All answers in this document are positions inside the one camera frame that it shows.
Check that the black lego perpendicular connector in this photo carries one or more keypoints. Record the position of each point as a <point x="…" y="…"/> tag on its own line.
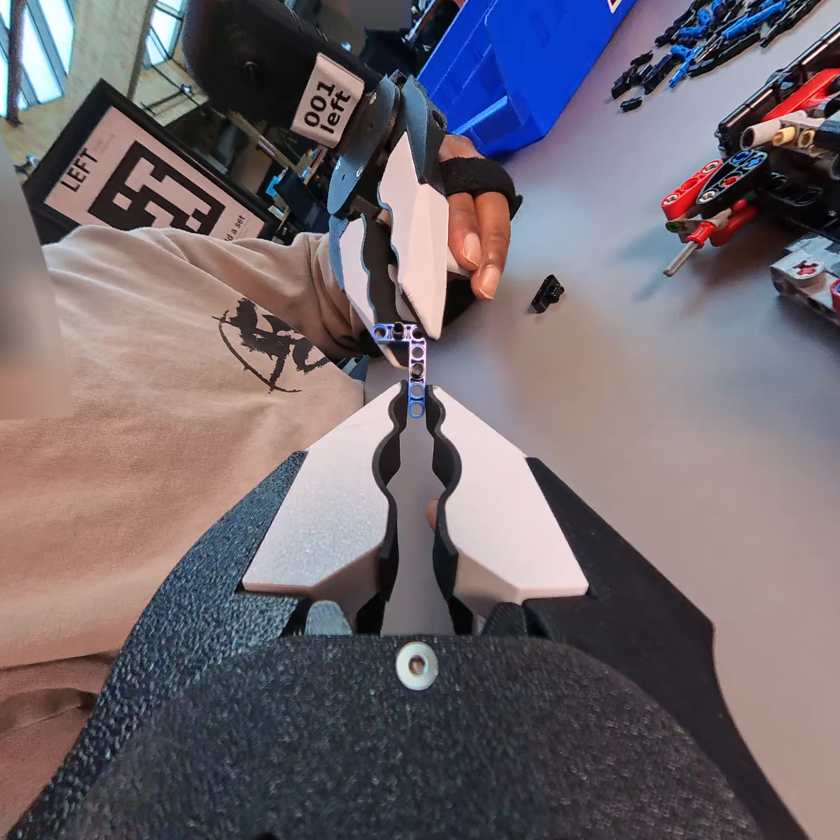
<point x="548" y="293"/>

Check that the pile of black blue pins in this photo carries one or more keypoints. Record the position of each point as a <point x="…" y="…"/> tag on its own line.
<point x="709" y="39"/>

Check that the person's left hand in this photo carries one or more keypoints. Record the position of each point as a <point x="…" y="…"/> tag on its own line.
<point x="482" y="243"/>

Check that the bright window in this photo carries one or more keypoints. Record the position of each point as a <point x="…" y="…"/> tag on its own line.
<point x="164" y="29"/>
<point x="39" y="52"/>

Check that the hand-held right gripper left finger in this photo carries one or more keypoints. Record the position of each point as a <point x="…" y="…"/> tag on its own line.
<point x="321" y="525"/>

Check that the black framed tag sign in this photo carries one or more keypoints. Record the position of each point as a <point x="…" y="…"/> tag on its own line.
<point x="144" y="177"/>

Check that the lego car model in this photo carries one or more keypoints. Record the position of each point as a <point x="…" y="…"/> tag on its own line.
<point x="774" y="177"/>

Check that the blue L-shaped lego beam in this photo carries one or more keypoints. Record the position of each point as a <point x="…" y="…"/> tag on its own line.
<point x="418" y="407"/>

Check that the person's right hand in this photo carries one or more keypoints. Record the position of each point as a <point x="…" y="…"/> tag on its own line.
<point x="431" y="515"/>

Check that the blue labelled plastic bin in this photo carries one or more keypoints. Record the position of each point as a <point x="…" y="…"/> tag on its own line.
<point x="512" y="72"/>

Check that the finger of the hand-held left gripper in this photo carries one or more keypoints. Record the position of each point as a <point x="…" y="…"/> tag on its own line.
<point x="420" y="249"/>
<point x="353" y="262"/>

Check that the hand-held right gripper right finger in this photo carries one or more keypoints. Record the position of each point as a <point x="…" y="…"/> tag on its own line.
<point x="512" y="525"/>

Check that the person's left forearm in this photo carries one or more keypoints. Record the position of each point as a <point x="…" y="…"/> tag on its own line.
<point x="164" y="275"/>

